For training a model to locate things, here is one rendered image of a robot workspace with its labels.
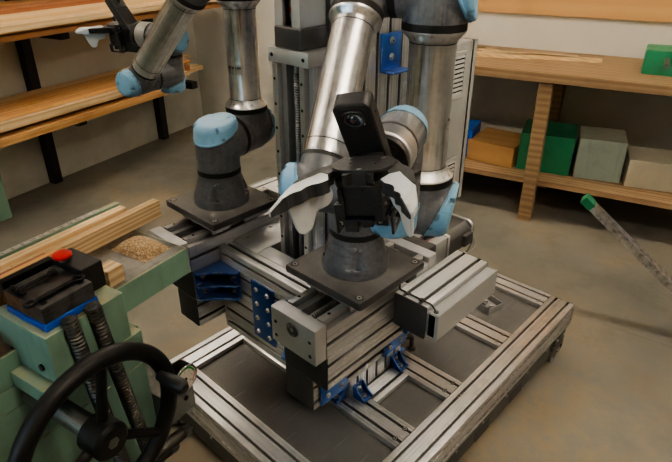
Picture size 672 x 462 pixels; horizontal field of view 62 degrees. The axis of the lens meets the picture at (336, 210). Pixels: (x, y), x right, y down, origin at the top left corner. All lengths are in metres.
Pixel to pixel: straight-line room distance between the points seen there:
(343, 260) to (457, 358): 0.88
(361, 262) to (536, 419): 1.13
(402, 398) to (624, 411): 0.84
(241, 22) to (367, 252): 0.69
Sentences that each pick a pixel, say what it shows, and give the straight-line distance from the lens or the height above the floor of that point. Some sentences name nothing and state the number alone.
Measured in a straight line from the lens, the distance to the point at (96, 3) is 3.69.
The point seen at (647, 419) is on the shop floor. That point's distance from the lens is 2.29.
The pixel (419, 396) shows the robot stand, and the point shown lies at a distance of 1.83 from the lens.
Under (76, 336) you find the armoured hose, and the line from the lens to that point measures 0.94.
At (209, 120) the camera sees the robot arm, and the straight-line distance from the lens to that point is 1.52.
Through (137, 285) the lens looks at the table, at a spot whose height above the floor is 0.88.
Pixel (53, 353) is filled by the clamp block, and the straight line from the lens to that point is 0.95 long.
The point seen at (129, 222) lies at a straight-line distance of 1.29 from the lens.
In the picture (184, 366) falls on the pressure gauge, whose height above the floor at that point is 0.69.
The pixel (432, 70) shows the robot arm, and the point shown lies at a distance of 1.03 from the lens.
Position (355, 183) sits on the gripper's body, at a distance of 0.64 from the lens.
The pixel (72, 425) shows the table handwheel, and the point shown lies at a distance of 0.99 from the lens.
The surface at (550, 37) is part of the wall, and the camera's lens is 3.73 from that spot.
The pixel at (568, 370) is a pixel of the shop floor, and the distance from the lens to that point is 2.37.
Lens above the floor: 1.48
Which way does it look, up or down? 26 degrees down
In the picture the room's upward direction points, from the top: straight up
